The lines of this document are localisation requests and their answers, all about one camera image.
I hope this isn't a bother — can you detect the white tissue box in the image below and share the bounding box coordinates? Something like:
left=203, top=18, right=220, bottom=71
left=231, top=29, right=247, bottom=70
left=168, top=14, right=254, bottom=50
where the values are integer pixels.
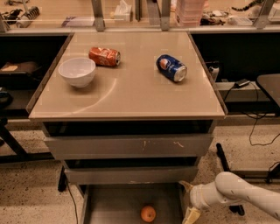
left=114, top=0, right=132, bottom=22

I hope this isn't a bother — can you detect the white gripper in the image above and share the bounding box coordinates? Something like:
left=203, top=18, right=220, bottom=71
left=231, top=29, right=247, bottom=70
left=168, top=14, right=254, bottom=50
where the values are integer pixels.
left=179, top=180, right=219, bottom=224

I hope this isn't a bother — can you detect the orange fruit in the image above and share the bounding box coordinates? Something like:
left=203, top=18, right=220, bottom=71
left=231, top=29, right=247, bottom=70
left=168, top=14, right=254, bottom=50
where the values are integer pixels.
left=140, top=206, right=156, bottom=223

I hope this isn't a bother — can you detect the middle grey drawer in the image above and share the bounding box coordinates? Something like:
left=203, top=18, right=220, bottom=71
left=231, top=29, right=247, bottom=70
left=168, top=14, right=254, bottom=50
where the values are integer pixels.
left=65, top=166, right=198, bottom=185

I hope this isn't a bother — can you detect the black cable under cabinet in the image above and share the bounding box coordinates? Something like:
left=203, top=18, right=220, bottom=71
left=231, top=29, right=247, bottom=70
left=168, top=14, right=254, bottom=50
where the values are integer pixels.
left=66, top=180, right=80, bottom=224

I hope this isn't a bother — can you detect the white bowl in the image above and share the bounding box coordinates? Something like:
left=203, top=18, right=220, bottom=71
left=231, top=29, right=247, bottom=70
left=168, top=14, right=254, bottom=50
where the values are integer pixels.
left=59, top=58, right=96, bottom=88

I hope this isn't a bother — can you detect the pink plastic container stack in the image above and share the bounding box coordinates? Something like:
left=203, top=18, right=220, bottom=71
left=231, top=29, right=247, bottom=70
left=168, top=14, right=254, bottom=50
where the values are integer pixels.
left=175, top=0, right=205, bottom=27

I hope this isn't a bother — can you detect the grey drawer cabinet with counter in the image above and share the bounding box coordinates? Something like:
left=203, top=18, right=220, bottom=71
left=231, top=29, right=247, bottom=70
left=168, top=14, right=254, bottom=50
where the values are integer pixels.
left=25, top=31, right=228, bottom=224

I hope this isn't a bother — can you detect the open bottom grey drawer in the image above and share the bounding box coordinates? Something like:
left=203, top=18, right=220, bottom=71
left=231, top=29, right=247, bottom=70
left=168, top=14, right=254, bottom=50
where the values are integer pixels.
left=80, top=183, right=186, bottom=224

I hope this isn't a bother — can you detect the blue pepsi can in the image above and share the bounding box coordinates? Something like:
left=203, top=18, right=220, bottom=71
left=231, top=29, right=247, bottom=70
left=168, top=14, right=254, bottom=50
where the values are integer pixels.
left=156, top=54, right=187, bottom=82

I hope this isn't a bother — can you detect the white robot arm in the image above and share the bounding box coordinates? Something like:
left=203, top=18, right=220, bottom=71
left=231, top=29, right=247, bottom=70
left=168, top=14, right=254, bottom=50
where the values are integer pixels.
left=179, top=171, right=280, bottom=224

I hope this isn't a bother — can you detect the black metal floor bar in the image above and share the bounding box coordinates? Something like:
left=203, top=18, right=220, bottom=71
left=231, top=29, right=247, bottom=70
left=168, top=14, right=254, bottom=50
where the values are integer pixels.
left=215, top=142, right=245, bottom=216

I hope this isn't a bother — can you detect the black power adapter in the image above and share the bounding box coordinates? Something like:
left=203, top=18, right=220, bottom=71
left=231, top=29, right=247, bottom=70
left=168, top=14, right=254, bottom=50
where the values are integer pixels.
left=234, top=79, right=249, bottom=88

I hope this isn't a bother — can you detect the white paper booklet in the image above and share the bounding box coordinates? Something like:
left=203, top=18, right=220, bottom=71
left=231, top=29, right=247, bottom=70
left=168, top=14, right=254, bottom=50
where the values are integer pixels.
left=61, top=17, right=95, bottom=27

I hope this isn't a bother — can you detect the black cable on floor right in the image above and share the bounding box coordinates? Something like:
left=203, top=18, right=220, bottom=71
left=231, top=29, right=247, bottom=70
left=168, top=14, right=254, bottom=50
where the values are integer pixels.
left=224, top=81, right=280, bottom=147

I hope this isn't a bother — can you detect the top grey drawer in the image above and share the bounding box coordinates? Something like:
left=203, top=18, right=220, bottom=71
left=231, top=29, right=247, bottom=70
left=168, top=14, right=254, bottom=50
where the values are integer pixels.
left=45, top=134, right=213, bottom=160

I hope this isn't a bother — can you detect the red crushed soda can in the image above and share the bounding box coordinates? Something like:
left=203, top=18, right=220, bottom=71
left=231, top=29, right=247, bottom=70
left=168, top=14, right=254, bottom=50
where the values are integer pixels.
left=88, top=47, right=121, bottom=67

